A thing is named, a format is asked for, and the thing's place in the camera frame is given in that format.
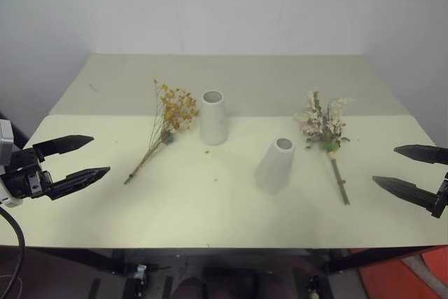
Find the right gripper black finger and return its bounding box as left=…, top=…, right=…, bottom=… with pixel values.
left=371, top=174, right=448, bottom=220
left=393, top=144, right=448, bottom=167

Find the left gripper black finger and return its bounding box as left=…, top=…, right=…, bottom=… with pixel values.
left=46, top=166, right=111, bottom=202
left=33, top=134, right=95, bottom=164

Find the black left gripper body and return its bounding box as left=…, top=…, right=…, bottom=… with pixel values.
left=2, top=147, right=54, bottom=200

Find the ribbed white vase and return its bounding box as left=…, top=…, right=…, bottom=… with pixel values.
left=253, top=137, right=296, bottom=195

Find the smooth white vase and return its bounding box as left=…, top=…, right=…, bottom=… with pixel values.
left=199, top=90, right=225, bottom=146

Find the pink white dried flower bunch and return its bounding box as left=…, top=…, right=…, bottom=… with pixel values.
left=293, top=88, right=358, bottom=207

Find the yellow dried flower bunch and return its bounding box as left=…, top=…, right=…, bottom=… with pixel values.
left=123, top=78, right=201, bottom=186

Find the dark brown rounded shape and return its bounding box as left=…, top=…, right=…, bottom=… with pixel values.
left=172, top=276, right=204, bottom=299

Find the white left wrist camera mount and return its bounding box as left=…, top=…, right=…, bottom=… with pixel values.
left=0, top=118, right=24, bottom=208

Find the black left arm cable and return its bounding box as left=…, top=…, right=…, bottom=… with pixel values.
left=0, top=204, right=27, bottom=299

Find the black table frame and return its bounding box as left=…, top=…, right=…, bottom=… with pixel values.
left=0, top=245, right=448, bottom=276

